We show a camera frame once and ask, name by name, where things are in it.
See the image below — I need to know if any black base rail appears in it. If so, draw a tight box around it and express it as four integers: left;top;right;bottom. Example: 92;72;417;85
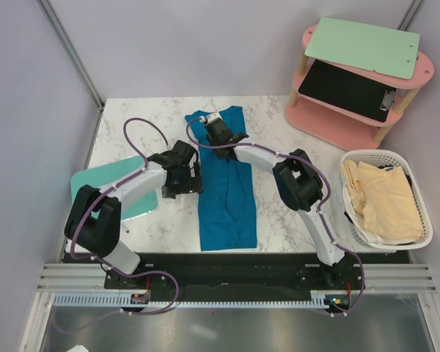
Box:
62;252;414;304

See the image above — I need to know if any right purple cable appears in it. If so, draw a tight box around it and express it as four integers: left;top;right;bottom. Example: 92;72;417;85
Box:
186;116;366;318

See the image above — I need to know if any aluminium extrusion rail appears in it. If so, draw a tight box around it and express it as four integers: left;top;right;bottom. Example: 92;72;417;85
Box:
37;263;436;294

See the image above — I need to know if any aluminium frame post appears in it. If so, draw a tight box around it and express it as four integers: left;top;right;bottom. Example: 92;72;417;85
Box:
36;0;105;111
397;0;423;32

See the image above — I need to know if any aluminium frame post right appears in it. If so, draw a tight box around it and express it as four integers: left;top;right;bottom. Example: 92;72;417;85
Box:
397;0;423;32

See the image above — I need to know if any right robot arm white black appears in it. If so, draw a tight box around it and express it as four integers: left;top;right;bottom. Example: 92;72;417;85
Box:
201;114;348;289

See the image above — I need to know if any black clipboard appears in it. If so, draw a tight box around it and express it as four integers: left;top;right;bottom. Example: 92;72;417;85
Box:
298;60;396;122

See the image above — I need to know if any teal cutting board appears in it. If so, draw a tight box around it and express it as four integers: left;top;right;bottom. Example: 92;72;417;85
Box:
70;156;158;221

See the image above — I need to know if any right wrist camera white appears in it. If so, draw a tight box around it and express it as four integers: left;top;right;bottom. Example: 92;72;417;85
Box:
204;111;221;125

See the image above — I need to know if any pink three tier shelf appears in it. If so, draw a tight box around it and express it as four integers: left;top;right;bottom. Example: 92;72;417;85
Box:
285;23;434;150

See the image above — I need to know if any aluminium frame post left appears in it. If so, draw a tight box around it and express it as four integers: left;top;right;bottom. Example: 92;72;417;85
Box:
36;0;105;111

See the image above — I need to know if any beige t shirt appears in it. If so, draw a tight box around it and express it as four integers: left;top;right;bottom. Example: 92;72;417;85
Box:
341;160;423;246

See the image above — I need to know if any white paper scrap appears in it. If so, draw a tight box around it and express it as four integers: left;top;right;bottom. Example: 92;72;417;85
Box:
67;345;89;352

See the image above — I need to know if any green board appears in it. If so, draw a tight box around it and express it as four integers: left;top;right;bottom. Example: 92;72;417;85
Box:
305;18;419;79

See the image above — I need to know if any purple cable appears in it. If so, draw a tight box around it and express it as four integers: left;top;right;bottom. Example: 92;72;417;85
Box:
53;117;183;334
186;116;366;318

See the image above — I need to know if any white cable duct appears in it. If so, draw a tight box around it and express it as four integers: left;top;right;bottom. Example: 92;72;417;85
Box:
52;292;329;309

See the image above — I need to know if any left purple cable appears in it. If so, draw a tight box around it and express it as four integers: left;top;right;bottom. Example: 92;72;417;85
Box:
53;117;183;334

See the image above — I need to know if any blue t shirt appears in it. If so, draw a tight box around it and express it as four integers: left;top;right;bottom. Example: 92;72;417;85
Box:
184;105;258;252

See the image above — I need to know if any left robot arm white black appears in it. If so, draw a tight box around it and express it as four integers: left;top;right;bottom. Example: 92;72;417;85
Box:
64;140;203;288

